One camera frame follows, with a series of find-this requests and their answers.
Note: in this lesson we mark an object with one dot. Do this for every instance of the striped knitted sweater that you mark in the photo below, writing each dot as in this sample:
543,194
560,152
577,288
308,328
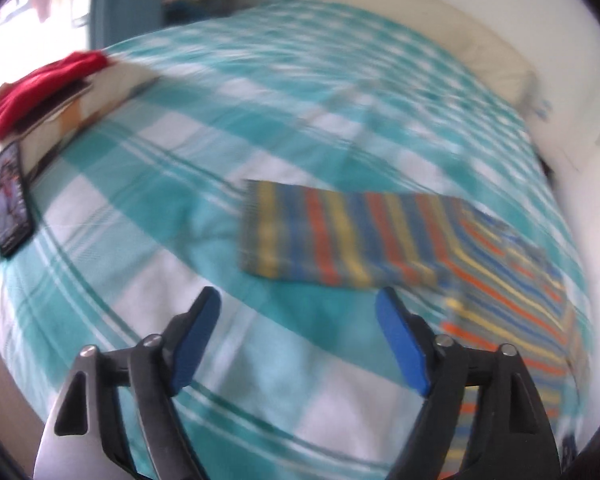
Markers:
350,237

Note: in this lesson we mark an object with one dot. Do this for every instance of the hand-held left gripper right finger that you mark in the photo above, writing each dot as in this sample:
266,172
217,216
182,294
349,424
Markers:
402,345

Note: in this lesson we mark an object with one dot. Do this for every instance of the teal curtain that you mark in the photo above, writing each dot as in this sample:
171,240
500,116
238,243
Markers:
125,0

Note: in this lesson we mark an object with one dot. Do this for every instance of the red cloth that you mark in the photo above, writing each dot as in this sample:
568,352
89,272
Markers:
35,87

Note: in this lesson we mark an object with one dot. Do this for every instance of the cream padded headboard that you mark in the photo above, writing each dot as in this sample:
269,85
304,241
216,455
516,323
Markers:
429,15

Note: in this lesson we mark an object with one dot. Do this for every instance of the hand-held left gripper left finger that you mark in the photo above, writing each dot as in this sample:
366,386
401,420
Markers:
192,340

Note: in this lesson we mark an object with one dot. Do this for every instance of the teal checked bed blanket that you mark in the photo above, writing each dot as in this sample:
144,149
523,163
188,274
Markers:
280,110

